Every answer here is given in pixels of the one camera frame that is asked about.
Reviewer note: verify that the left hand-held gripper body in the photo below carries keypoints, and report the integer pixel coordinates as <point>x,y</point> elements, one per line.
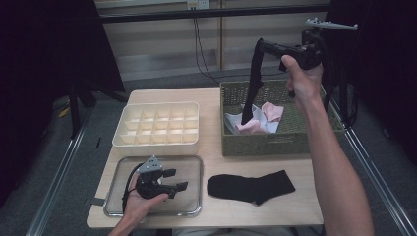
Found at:
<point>150,188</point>

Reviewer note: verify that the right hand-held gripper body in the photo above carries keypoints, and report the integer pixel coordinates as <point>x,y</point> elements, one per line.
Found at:
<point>308,55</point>

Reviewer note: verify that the clear plastic lid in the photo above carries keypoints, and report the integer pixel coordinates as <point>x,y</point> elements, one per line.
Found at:
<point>190,183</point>

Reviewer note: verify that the cream divided storage box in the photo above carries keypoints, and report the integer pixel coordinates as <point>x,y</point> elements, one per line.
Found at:
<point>157,149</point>

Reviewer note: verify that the black sock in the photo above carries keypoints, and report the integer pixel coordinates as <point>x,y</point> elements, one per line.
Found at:
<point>255,82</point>
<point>249,188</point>

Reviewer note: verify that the green woven basket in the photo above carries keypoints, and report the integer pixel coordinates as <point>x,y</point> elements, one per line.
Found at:
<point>236,91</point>

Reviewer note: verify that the pink sock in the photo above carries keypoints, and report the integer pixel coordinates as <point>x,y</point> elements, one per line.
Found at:
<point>252,127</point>
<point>273,111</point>

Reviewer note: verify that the person's left hand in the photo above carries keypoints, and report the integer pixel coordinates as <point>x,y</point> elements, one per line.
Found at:
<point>137,209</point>

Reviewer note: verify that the person's right hand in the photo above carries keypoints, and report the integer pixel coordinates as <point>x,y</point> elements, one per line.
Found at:
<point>306,82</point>

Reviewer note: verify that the grey tape piece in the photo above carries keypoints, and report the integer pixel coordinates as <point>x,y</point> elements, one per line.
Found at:
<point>97,201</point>

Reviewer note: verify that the black metal stand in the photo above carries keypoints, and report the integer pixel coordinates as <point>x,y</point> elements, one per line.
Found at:
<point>343,98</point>
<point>74,108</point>

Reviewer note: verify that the black tape strip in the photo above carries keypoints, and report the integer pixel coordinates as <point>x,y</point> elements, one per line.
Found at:
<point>98,143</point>

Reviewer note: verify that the black curtain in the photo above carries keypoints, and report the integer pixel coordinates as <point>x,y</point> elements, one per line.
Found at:
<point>39,65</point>
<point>383,65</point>

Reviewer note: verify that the black horizontal bar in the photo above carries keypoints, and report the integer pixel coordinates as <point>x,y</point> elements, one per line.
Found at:
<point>164,15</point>

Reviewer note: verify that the small yellow object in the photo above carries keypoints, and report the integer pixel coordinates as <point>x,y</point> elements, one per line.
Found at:
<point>64,112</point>

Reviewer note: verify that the white wall socket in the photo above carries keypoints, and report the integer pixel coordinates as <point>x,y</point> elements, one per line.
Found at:
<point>198,4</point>

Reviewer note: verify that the metal floor rail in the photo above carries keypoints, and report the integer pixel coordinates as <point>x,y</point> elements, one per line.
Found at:
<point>54,190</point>
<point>380,182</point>

